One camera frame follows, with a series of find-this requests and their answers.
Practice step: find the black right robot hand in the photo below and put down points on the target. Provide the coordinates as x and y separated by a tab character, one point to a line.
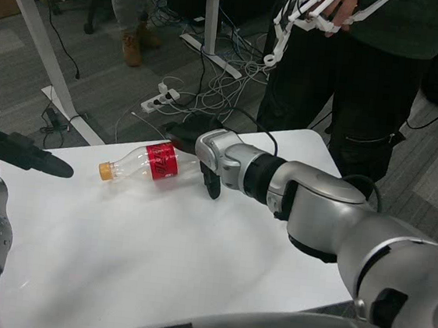
189	133

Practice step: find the red-label plastic bottle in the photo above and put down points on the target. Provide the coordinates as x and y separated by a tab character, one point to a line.
160	162

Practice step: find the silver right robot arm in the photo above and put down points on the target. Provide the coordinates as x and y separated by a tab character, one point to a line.
324	210

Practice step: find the white power strip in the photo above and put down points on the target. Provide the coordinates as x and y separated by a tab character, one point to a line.
159	99

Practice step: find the black floor power adapter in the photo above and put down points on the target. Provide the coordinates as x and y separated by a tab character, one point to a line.
53	117

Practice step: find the white standing desk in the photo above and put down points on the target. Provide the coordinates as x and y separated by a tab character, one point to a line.
53	60

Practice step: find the person in black top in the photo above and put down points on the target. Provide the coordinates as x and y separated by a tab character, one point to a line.
126	5

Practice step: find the white exoskeleton glove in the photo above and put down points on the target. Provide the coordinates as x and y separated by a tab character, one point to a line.
320	18

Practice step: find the person in green sweater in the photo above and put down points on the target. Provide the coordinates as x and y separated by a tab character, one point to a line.
368	89

